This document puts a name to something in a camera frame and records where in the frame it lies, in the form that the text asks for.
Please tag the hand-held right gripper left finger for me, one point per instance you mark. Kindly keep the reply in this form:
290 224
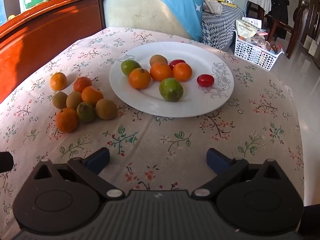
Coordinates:
97 158

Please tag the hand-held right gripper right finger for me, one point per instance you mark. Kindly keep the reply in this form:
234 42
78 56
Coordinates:
217 160

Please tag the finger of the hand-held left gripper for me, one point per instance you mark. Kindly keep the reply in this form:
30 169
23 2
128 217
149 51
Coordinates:
5 162

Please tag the green lime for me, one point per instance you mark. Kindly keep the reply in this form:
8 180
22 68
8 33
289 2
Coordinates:
85 112
171 90
128 65

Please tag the brown kiwi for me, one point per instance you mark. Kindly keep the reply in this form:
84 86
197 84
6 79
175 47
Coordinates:
158 60
106 109
59 100
73 99

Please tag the white plate with line drawing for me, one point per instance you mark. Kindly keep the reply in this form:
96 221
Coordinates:
150 105

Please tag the reddish orange mandarin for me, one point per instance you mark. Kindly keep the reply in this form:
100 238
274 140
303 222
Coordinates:
82 83

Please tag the floral tablecloth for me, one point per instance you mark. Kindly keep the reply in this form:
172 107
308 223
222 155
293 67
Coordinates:
175 135

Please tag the red cherry tomato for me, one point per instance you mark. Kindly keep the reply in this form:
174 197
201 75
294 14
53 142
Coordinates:
205 80
175 63

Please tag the white perforated basket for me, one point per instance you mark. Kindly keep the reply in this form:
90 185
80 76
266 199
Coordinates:
252 52

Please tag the dark cloth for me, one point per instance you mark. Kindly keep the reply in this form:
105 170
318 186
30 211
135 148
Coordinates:
311 225

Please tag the red wooden cabinet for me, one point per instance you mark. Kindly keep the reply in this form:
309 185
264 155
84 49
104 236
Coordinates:
37 42

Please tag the houndstooth blanket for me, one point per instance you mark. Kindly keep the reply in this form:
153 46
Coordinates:
220 27

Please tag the beige snack bag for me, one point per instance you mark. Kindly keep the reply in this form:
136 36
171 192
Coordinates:
246 30

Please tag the blue cardboard box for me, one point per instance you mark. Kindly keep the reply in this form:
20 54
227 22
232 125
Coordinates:
2 15

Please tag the white paper sheet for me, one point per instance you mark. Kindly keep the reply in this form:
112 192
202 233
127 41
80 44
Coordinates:
313 47

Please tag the dark coat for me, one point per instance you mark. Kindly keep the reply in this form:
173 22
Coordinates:
278 12

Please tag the wooden chair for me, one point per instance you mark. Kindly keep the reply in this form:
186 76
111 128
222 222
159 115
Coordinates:
296 20

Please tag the blue printed cloth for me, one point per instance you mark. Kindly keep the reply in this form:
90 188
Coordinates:
180 2

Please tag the wooden door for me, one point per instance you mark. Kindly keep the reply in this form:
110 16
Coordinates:
311 10

